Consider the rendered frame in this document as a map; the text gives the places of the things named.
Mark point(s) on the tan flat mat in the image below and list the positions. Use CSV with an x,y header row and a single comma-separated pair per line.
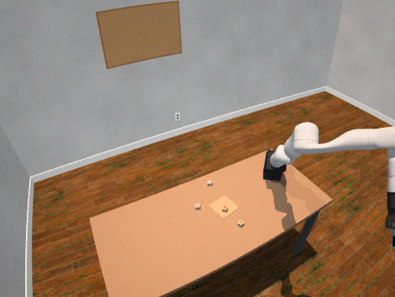
x,y
218,204

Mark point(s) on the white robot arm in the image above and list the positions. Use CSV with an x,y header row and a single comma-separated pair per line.
x,y
304,140

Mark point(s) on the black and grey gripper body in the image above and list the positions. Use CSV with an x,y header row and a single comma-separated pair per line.
x,y
390,220

